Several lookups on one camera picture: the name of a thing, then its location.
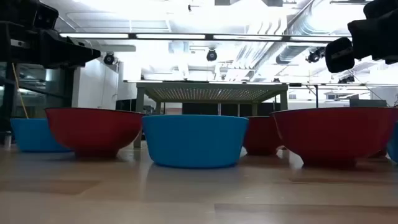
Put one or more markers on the black desk monitors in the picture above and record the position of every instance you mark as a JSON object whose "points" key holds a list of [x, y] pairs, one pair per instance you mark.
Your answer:
{"points": [[126, 105]]}

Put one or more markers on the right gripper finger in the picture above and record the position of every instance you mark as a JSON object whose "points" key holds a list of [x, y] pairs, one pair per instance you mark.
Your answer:
{"points": [[342, 63], [337, 46]]}

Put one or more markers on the blue mini bowl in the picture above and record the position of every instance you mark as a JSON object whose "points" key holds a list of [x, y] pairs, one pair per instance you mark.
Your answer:
{"points": [[394, 146], [194, 140], [31, 135]]}

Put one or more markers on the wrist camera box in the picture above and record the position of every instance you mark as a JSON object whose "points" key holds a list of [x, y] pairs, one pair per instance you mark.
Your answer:
{"points": [[382, 7], [46, 17]]}

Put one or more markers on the black monitor on arm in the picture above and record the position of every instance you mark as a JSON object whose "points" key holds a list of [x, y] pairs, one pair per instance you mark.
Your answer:
{"points": [[368, 103]]}

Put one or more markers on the black ceiling spotlight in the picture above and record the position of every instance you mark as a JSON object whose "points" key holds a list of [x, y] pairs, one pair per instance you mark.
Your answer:
{"points": [[109, 58], [211, 55], [346, 80], [314, 56]]}

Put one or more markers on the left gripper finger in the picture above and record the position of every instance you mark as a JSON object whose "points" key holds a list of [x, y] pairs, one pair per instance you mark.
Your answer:
{"points": [[68, 53]]}

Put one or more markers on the green perforated metal shelf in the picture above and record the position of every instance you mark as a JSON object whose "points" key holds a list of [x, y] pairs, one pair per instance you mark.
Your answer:
{"points": [[211, 93]]}

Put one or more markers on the long overhead light bar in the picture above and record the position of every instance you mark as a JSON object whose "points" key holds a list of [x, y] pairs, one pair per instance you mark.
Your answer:
{"points": [[171, 36]]}

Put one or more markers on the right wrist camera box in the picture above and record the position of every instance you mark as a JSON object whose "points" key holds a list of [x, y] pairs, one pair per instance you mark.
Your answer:
{"points": [[382, 7]]}

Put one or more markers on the dark framed glass partition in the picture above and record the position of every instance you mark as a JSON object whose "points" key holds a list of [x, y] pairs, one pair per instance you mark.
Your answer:
{"points": [[40, 93]]}

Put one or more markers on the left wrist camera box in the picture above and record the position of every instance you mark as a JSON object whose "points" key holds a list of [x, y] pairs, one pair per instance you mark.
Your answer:
{"points": [[46, 17]]}

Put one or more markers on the small white cylinder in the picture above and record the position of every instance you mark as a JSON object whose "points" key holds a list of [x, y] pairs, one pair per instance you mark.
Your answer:
{"points": [[7, 140]]}

